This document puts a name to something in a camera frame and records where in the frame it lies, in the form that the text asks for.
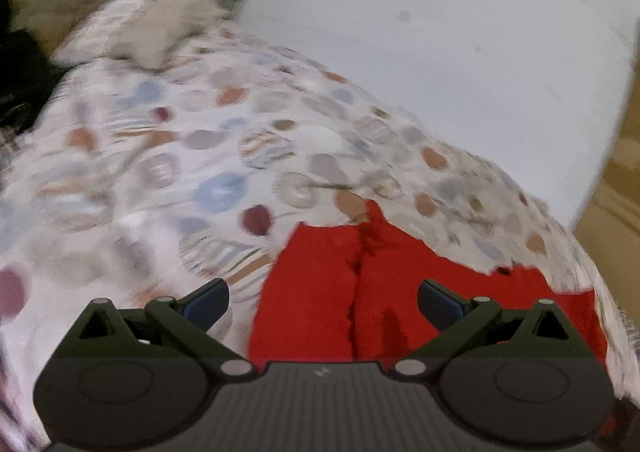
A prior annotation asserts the red garment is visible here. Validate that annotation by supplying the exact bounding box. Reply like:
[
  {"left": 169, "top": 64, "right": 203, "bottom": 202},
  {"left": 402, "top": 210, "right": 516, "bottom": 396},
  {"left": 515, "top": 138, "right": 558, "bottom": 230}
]
[{"left": 247, "top": 199, "right": 626, "bottom": 443}]

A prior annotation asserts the printed bedsheet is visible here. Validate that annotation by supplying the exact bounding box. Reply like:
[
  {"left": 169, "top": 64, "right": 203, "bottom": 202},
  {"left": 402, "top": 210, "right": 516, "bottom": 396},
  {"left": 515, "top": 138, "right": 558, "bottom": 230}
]
[{"left": 0, "top": 0, "right": 640, "bottom": 452}]

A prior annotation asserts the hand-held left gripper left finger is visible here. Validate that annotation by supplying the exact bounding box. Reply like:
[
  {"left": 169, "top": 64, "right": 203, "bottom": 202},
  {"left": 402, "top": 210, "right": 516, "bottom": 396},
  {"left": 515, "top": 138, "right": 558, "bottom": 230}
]
[{"left": 74, "top": 278, "right": 257, "bottom": 379}]

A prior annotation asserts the dark cloth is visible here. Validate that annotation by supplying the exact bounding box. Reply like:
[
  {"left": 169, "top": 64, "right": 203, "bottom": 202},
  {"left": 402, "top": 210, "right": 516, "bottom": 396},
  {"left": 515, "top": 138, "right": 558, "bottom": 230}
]
[{"left": 0, "top": 0, "right": 67, "bottom": 133}]

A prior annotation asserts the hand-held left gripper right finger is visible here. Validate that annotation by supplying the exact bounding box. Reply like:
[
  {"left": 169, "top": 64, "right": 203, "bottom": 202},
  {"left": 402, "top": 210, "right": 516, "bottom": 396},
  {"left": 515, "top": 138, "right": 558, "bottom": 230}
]
[{"left": 393, "top": 280, "right": 571, "bottom": 377}]

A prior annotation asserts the beige pillow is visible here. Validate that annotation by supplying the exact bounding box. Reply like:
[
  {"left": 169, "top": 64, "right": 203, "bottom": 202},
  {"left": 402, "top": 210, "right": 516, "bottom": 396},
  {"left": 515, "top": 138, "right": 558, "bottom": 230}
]
[{"left": 54, "top": 0, "right": 232, "bottom": 72}]

